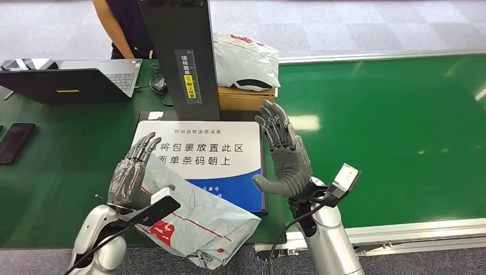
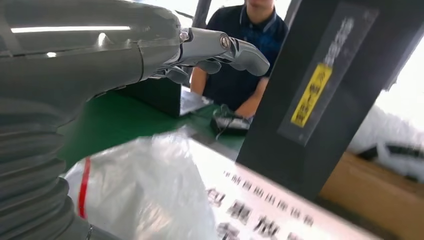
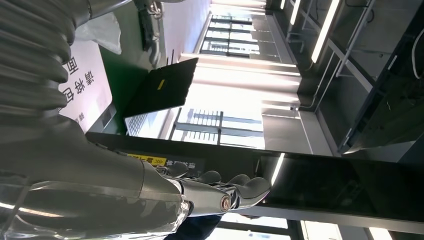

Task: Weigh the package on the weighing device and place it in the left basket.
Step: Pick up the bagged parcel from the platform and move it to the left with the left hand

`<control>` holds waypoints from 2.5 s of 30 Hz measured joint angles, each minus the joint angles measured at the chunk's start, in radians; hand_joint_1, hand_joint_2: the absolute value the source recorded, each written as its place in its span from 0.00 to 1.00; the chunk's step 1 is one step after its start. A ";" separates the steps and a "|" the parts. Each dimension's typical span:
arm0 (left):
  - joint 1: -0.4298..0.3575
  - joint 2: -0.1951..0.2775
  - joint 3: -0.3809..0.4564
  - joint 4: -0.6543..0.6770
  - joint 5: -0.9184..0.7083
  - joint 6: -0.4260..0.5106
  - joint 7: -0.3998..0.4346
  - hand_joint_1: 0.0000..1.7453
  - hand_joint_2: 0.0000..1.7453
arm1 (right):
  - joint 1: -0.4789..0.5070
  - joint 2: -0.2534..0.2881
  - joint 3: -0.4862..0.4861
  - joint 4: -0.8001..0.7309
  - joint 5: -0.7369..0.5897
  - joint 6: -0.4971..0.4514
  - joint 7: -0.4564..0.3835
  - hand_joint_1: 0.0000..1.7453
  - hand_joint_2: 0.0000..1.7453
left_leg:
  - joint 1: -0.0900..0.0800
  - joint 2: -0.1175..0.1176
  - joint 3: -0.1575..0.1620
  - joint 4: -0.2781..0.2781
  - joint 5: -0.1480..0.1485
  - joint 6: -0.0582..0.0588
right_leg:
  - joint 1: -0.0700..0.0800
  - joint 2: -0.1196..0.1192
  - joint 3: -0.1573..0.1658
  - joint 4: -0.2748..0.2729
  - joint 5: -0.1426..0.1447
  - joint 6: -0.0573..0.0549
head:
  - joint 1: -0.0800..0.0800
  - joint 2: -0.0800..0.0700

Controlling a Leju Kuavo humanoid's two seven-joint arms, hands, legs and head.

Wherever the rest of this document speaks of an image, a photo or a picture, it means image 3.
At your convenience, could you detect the white blue weighing platform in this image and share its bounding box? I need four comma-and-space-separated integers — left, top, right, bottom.
57, 39, 117, 134

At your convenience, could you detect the short ceiling light strip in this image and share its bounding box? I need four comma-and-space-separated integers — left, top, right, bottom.
289, 0, 302, 26

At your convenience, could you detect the long ceiling light strip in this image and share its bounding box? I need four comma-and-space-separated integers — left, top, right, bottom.
310, 0, 341, 64

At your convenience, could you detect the yellow warning label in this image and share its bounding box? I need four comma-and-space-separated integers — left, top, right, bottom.
126, 152, 168, 168

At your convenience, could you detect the black scanner column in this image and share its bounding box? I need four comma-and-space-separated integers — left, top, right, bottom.
85, 131, 424, 236

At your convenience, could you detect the black silver laptop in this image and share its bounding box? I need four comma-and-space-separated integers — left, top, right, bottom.
122, 57, 200, 138

